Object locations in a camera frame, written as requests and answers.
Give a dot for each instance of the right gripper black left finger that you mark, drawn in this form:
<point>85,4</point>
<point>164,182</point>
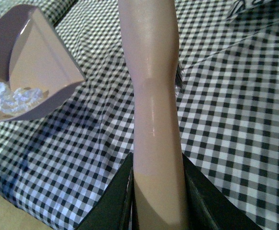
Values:
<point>114,208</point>

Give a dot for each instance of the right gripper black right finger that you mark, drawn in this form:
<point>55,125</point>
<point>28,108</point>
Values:
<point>208,208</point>

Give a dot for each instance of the white paper trash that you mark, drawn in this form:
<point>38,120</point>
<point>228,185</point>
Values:
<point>19,101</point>

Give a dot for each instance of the beige hand brush black bristles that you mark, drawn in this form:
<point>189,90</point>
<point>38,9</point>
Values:
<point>150,42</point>

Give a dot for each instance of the beige plastic dustpan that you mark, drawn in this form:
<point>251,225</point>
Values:
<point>32,55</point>

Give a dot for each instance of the black white checkered cloth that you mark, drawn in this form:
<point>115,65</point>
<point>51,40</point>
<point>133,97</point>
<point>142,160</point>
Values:
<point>57,168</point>

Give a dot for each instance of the black white patterned cloth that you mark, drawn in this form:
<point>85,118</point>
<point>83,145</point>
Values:
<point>254,9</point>

